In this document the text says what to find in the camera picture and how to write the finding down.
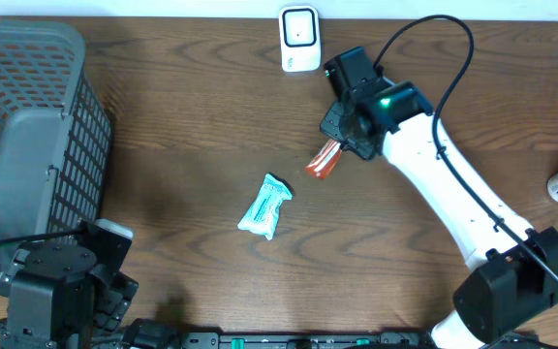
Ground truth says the grey plastic mesh basket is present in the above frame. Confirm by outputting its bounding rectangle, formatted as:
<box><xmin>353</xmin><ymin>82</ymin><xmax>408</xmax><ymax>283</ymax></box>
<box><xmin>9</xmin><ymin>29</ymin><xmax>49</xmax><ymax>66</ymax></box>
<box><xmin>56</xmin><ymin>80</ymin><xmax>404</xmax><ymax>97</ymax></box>
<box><xmin>0</xmin><ymin>19</ymin><xmax>113</xmax><ymax>277</ymax></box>

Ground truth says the black camera cable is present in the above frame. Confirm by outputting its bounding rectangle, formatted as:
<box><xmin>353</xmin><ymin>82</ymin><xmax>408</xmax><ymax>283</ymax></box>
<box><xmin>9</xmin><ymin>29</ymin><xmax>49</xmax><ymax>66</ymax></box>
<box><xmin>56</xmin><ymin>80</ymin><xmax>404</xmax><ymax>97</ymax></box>
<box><xmin>373</xmin><ymin>14</ymin><xmax>558</xmax><ymax>349</ymax></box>
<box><xmin>0</xmin><ymin>228</ymin><xmax>86</xmax><ymax>261</ymax></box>

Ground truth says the red Top chocolate bar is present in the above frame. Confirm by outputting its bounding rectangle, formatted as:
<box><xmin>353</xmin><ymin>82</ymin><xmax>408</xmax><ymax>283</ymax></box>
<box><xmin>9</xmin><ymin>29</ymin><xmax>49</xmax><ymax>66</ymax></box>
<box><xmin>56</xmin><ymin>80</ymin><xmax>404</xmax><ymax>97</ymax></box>
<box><xmin>305</xmin><ymin>139</ymin><xmax>342</xmax><ymax>179</ymax></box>

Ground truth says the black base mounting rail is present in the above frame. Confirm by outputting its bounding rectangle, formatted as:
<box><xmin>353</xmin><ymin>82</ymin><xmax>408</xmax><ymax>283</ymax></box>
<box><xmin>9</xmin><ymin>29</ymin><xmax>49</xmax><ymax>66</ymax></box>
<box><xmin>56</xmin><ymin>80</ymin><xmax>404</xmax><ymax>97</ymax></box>
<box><xmin>89</xmin><ymin>317</ymin><xmax>543</xmax><ymax>349</ymax></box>

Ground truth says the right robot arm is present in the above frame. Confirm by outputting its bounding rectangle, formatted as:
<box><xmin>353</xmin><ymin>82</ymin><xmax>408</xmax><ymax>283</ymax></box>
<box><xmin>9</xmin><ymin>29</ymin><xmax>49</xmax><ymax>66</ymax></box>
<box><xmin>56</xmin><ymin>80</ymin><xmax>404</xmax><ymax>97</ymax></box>
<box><xmin>321</xmin><ymin>78</ymin><xmax>558</xmax><ymax>348</ymax></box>

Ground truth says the black right camera cable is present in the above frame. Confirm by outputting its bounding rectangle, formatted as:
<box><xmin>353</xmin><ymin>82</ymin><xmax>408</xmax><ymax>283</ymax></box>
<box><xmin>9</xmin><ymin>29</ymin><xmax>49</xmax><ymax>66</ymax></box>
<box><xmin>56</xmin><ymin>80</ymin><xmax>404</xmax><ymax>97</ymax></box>
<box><xmin>373</xmin><ymin>14</ymin><xmax>558</xmax><ymax>349</ymax></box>

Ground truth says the white barcode scanner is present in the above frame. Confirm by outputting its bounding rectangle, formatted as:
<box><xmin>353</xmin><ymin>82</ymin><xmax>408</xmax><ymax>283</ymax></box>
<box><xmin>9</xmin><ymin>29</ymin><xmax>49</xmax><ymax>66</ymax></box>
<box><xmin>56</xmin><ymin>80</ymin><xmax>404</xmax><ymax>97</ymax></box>
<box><xmin>278</xmin><ymin>5</ymin><xmax>322</xmax><ymax>73</ymax></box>

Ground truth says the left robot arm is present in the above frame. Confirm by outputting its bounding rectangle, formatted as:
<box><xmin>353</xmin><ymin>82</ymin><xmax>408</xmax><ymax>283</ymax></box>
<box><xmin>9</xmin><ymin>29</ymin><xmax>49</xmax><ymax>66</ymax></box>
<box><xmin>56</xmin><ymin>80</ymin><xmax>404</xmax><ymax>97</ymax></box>
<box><xmin>0</xmin><ymin>219</ymin><xmax>139</xmax><ymax>349</ymax></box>

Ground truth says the black left camera cable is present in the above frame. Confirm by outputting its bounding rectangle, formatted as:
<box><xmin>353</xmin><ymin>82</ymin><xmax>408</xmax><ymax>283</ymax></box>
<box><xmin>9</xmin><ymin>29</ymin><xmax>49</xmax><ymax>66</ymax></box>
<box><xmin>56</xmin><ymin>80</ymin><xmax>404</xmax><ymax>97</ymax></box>
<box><xmin>0</xmin><ymin>228</ymin><xmax>86</xmax><ymax>261</ymax></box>

